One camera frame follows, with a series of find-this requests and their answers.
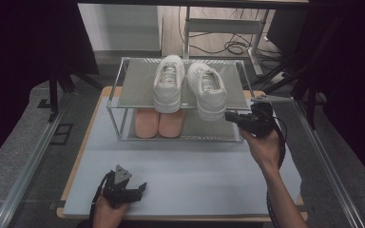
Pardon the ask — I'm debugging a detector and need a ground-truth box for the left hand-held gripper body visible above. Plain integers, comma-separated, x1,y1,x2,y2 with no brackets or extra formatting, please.
103,163,135,209

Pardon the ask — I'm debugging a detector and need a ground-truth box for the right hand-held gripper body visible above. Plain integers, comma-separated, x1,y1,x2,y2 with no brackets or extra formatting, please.
241,94,295,139

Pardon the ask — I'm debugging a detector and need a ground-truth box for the white sneaker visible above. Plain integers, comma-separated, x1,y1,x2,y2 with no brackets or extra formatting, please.
152,54,186,114
186,61,228,123

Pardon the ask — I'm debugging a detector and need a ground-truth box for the pink slipper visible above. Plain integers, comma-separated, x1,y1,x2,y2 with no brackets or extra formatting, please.
158,109,186,139
134,107,161,140

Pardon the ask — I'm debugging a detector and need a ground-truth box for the two-tier metal shoe rack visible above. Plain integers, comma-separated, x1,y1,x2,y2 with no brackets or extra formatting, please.
106,56,261,143

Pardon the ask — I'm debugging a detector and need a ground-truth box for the person's right hand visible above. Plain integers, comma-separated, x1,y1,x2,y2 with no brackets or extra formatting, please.
239,127,283,172

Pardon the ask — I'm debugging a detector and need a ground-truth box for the person's left hand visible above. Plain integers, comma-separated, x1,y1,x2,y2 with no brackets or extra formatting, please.
91,194,131,228

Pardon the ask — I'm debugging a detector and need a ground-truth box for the white table mat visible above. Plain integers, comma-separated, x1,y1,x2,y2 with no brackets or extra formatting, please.
64,96,302,217

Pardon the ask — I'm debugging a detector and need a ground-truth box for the white power strip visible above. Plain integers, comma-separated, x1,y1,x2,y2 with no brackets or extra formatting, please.
270,71,288,85

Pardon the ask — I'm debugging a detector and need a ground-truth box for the black metal stand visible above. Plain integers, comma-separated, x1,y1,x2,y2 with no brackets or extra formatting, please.
37,63,104,123
252,18,329,131

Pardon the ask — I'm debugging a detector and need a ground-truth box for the white cabinet panel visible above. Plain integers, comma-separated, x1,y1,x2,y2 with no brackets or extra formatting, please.
77,3,163,52

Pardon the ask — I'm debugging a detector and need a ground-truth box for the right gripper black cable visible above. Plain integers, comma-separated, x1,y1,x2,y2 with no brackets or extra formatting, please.
265,115,289,228

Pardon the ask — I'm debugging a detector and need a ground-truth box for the bundle of black floor cables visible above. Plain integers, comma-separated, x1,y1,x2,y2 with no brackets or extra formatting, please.
178,6,283,62

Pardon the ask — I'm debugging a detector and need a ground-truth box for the aluminium rail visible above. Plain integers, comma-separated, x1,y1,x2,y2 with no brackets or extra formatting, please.
0,94,74,228
293,99,365,228

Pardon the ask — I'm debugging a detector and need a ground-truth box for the black floor socket frame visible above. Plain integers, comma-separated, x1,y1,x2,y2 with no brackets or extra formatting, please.
49,123,74,146

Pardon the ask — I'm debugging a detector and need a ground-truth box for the white metal desk frame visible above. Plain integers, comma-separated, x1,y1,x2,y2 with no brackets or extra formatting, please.
182,6,266,77

